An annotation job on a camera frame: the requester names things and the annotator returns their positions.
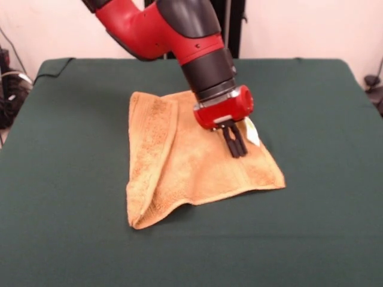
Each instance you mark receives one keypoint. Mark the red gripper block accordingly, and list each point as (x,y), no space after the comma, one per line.
(227,110)

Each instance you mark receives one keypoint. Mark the tan terry towel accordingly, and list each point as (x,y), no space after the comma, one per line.
(191,173)

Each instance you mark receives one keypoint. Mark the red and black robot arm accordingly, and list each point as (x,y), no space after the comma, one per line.
(179,36)

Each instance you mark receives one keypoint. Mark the black plug adapter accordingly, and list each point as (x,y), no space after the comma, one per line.
(371,80)

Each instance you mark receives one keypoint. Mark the dark green tablecloth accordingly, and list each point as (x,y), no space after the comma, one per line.
(89,239)

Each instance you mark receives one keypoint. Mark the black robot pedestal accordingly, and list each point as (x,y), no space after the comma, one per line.
(233,27)

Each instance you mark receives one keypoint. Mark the black power strip red switch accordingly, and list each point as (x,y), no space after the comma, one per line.
(4,59)

